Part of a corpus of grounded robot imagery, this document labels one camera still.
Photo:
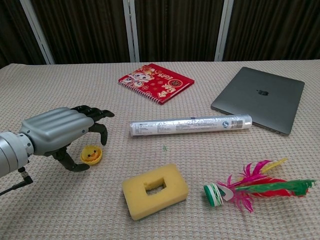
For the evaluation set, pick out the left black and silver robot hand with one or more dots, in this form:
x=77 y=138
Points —
x=55 y=127

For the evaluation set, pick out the small orange object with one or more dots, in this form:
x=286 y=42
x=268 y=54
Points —
x=91 y=155

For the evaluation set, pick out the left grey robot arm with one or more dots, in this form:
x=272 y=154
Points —
x=11 y=152

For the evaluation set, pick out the beige woven tablecloth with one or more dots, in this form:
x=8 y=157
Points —
x=75 y=82

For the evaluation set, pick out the yellow bottle cap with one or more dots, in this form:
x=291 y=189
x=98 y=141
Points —
x=100 y=157

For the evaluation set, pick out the yellow sponge with rectangular hole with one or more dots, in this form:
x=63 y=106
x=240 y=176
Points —
x=140 y=200

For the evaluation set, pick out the red spiral cartoon notebook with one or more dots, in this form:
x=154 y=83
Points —
x=157 y=82

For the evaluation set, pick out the silver tube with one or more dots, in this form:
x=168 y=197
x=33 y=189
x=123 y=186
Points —
x=190 y=125

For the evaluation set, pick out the grey closed laptop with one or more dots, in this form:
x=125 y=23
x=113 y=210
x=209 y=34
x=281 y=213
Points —
x=260 y=100

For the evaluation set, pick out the colourful feather shuttlecock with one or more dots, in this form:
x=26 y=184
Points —
x=265 y=188

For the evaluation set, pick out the white metal frame post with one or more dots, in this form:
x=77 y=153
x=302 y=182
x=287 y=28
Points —
x=37 y=32
x=223 y=30
x=131 y=30

